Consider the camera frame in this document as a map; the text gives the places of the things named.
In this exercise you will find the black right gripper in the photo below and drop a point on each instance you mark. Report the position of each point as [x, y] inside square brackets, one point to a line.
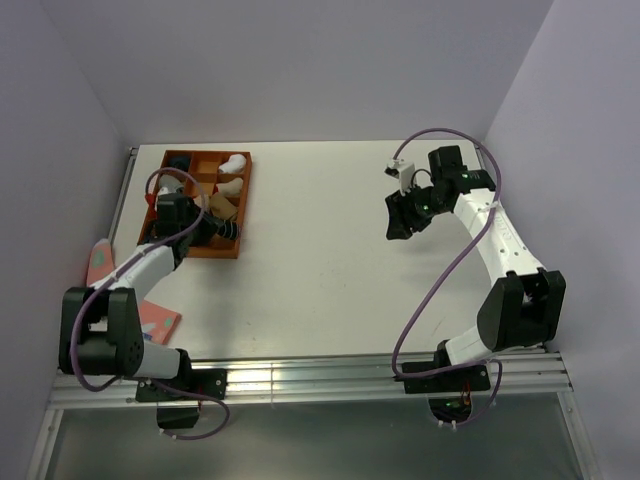
[401, 217]

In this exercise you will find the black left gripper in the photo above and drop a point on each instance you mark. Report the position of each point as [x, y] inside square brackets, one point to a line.
[210, 226]

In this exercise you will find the tan ribbed sock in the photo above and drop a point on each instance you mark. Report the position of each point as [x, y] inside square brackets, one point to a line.
[221, 207]

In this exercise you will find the black white striped sock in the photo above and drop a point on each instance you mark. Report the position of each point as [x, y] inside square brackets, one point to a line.
[228, 230]

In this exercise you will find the brown compartment sock tray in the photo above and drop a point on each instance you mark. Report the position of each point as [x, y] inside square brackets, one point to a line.
[199, 184]

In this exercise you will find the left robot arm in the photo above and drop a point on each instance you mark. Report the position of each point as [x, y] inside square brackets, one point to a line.
[101, 333]

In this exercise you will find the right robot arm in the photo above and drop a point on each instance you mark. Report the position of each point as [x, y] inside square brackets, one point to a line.
[523, 306]

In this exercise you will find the grey rolled sock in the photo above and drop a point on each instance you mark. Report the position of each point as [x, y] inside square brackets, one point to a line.
[169, 185]

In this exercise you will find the dark teal rolled sock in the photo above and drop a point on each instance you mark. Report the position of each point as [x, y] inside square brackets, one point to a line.
[180, 162]

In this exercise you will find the cream rolled sock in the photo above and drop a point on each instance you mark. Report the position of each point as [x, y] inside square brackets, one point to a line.
[231, 188]

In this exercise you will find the white rolled sock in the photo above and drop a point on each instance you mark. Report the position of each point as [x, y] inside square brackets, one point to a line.
[234, 165]

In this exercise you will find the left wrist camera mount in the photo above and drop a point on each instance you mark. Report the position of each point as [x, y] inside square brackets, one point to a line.
[150, 199]

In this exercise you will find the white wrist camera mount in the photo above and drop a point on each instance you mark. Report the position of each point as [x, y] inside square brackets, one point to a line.
[403, 172]

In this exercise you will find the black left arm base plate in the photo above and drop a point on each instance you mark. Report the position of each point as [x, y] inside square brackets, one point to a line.
[203, 382]

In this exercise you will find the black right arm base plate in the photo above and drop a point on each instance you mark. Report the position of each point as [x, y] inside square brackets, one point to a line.
[473, 378]

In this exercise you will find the aluminium frame rail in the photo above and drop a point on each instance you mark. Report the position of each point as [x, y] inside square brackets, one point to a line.
[320, 379]

